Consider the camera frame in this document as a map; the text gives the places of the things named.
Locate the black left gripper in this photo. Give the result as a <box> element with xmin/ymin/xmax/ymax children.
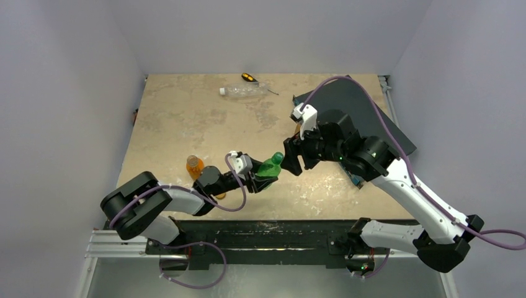
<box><xmin>210</xmin><ymin>157</ymin><xmax>277</xmax><ymax>196</ymax></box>

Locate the green plastic bottle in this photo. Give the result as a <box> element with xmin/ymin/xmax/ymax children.
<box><xmin>254</xmin><ymin>157</ymin><xmax>282</xmax><ymax>190</ymax></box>

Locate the clear plastic bottle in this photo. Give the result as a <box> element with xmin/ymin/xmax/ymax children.
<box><xmin>219</xmin><ymin>82</ymin><xmax>269</xmax><ymax>98</ymax></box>

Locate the green bottle cap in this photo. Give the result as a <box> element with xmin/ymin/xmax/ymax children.
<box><xmin>272</xmin><ymin>151</ymin><xmax>284</xmax><ymax>164</ymax></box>

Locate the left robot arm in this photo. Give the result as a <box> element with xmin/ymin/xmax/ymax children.
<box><xmin>100</xmin><ymin>155</ymin><xmax>278</xmax><ymax>254</ymax></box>

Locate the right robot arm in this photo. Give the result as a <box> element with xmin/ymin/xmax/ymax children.
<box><xmin>282</xmin><ymin>110</ymin><xmax>484</xmax><ymax>273</ymax></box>

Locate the orange juice bottle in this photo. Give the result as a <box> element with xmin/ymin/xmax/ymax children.
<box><xmin>186</xmin><ymin>155</ymin><xmax>205</xmax><ymax>181</ymax></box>

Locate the yellow-black screwdriver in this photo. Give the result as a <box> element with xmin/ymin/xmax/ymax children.
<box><xmin>241</xmin><ymin>73</ymin><xmax>279</xmax><ymax>96</ymax></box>

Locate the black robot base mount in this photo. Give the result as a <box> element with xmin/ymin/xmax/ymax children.
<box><xmin>146</xmin><ymin>220</ymin><xmax>387</xmax><ymax>270</ymax></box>

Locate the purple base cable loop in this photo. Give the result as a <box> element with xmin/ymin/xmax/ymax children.
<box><xmin>158</xmin><ymin>242</ymin><xmax>228</xmax><ymax>290</ymax></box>

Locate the aluminium frame rail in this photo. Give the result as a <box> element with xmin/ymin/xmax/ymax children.
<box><xmin>85</xmin><ymin>230</ymin><xmax>148</xmax><ymax>258</ymax></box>

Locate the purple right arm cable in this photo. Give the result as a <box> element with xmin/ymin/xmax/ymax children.
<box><xmin>300</xmin><ymin>75</ymin><xmax>526</xmax><ymax>251</ymax></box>

